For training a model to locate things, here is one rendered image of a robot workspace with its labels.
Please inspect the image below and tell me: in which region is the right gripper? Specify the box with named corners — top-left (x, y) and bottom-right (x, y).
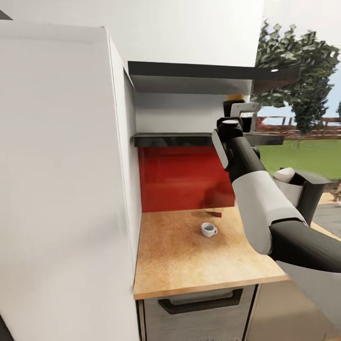
top-left (216, 116), bottom-right (252, 133)

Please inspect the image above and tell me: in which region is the bottle of coffee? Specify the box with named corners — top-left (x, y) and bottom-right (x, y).
top-left (223, 94), bottom-right (246, 117)

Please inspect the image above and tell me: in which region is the paper coffee filter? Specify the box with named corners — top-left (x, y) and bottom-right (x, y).
top-left (272, 167), bottom-right (295, 183)

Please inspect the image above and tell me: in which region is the coffee cup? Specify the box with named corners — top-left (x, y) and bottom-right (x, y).
top-left (201, 223), bottom-right (217, 237)

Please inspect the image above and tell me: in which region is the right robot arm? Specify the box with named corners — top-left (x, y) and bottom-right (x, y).
top-left (212, 102), bottom-right (341, 331)

